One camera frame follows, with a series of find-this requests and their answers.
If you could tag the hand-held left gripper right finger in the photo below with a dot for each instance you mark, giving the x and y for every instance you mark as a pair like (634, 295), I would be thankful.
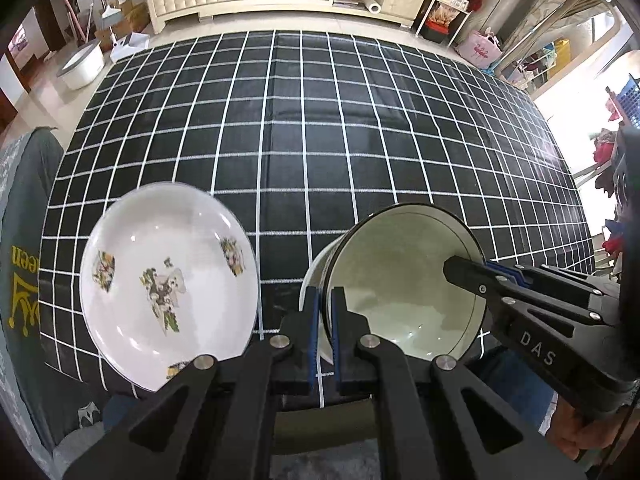
(337, 345)

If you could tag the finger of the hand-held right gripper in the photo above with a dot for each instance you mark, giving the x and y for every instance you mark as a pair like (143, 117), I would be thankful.
(545, 277)
(480, 280)

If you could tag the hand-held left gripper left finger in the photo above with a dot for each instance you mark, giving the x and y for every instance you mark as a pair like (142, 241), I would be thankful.
(313, 345)

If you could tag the pale green bowl dark rim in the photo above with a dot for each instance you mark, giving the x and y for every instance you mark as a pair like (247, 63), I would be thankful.
(400, 280)

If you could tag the white plate green floral print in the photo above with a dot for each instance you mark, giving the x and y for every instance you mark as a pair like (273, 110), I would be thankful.
(190, 230)

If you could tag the person's right hand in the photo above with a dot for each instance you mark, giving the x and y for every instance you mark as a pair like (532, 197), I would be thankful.
(575, 435)

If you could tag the hanging colourful clothes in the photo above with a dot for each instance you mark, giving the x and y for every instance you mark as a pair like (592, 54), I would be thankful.
(612, 160)

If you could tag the black checked tablecloth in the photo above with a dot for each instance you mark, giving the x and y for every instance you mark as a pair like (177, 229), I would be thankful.
(300, 135)

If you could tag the pink bag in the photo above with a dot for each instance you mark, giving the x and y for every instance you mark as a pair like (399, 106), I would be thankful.
(480, 50)

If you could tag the white paper roll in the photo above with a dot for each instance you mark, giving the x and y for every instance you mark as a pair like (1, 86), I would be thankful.
(372, 5)

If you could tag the white mop bucket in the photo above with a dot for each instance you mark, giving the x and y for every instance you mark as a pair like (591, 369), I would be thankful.
(129, 47)

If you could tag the white plastic basin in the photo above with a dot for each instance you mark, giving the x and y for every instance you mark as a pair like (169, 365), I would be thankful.
(80, 67)

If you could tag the cardboard box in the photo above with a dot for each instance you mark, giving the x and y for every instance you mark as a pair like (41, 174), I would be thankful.
(132, 12)

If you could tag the white flat mop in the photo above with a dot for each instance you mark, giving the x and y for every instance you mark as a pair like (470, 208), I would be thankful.
(111, 15)

